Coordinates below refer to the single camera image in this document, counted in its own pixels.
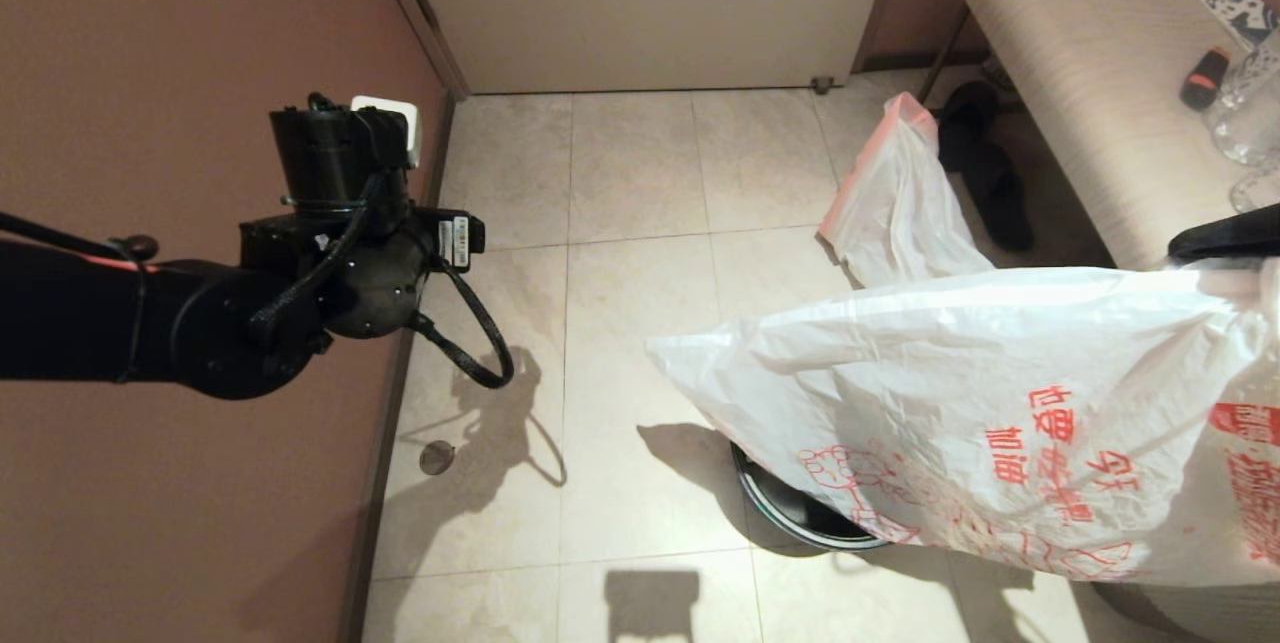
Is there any red printed plastic bag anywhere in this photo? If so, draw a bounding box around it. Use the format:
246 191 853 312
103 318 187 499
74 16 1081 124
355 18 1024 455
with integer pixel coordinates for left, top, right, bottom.
645 258 1280 589

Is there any white plastic bag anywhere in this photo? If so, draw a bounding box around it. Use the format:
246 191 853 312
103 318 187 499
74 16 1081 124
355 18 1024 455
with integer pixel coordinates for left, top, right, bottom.
820 91 997 290

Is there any black trash bin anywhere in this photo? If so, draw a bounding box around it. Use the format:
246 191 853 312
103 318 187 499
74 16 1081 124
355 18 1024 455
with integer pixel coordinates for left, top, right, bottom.
730 438 891 554

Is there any small clear glass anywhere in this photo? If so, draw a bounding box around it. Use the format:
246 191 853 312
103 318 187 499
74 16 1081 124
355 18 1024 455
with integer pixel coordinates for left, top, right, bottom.
1230 161 1280 216

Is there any large clear glass jar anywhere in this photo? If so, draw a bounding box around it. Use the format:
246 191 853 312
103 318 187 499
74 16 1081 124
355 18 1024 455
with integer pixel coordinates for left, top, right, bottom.
1205 23 1280 168

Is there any black red small device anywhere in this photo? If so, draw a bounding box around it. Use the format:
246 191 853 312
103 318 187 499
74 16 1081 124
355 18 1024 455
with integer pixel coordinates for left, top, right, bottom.
1180 45 1234 113

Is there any beige wood grain table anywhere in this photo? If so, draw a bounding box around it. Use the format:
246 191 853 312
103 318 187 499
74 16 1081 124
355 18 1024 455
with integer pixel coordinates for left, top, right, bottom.
950 0 1280 272

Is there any black slipper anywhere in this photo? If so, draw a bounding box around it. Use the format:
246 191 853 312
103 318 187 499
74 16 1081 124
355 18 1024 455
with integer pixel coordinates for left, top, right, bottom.
940 81 1001 174
965 143 1037 254

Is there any white door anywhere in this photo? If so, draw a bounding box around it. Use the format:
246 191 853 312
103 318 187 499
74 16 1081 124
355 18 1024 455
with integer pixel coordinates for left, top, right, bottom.
390 0 903 96

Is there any dark metal table leg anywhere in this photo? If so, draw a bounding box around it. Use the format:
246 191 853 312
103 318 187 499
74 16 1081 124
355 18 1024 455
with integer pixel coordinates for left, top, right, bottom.
915 7 1023 112

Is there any grey ribbed round object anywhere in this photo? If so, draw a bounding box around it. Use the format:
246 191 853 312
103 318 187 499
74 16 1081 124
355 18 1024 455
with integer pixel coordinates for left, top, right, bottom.
1090 578 1280 643

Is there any black coiled cable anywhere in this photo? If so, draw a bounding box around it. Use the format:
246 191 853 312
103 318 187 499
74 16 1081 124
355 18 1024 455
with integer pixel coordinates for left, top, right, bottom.
408 258 517 392

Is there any black cylindrical wrist camera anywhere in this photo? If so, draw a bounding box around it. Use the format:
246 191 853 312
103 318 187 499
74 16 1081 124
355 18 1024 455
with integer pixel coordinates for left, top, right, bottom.
269 92 423 216

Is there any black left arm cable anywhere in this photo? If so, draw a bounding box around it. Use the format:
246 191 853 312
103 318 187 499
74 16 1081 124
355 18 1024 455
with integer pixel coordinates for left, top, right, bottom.
0 211 161 269

